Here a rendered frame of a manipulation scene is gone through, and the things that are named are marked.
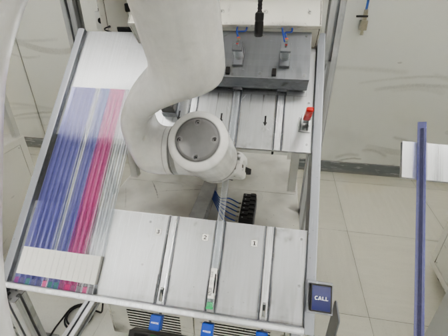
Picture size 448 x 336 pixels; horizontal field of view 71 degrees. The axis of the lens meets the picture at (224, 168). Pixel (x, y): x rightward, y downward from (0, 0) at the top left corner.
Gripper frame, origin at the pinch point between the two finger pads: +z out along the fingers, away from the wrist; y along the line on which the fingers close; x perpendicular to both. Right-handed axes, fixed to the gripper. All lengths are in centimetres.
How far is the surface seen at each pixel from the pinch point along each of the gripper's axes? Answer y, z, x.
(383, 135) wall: -92, 173, -61
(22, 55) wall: 198, 143, -100
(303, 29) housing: -14.8, 0.0, -36.4
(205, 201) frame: 11.4, 36.1, 6.2
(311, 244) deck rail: -19.7, -1.9, 13.8
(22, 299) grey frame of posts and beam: 50, 5, 36
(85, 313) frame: 50, 37, 49
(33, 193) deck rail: 47.0, -1.1, 9.5
